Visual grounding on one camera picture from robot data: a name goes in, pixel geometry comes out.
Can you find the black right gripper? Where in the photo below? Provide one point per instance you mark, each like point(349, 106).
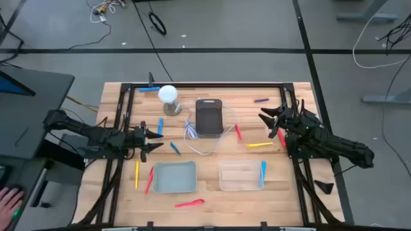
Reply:
point(290, 118)

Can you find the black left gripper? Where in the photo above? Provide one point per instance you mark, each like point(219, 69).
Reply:
point(140, 138)

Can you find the blue Sharpie highlighter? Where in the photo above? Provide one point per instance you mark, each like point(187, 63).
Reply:
point(160, 125)

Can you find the purple marker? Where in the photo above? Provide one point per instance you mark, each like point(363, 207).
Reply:
point(261, 100)

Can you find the slim teal marker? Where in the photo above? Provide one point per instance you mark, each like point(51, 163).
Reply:
point(175, 148)

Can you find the pink Sharpie highlighter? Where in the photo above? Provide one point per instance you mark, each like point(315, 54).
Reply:
point(148, 181)

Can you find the white plastic bin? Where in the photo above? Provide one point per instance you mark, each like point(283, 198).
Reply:
point(175, 178)

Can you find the clear plastic bin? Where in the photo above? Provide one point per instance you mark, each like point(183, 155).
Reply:
point(239, 176)

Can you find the pink highlighter marker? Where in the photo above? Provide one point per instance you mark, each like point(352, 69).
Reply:
point(189, 203)
point(238, 131)
point(282, 138)

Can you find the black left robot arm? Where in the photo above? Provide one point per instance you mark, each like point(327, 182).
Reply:
point(80, 128)

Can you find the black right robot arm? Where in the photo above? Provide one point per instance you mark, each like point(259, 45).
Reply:
point(337, 144)

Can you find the white globe table lamp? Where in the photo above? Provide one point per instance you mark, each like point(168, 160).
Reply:
point(167, 93)

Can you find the blue marker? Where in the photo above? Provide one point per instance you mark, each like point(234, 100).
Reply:
point(149, 89)

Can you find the light blue highlighter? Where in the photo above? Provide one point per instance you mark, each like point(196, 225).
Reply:
point(263, 173)

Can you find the dark grey plastic bin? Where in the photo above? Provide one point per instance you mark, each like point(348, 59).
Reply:
point(209, 118)

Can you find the black triangular plastic piece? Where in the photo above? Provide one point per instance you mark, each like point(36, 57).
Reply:
point(325, 186)

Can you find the grey desk foot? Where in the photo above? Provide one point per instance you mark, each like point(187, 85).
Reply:
point(385, 99)

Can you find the black office desk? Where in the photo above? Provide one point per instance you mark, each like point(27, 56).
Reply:
point(35, 112)

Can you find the black computer mouse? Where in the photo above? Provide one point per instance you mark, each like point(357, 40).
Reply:
point(16, 187)

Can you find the computer monitor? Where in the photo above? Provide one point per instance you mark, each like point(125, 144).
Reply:
point(13, 88)

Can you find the person's hand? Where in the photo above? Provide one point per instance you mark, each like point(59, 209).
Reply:
point(8, 205)

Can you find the black aluminium rig frame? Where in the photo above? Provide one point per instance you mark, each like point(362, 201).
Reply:
point(205, 85)

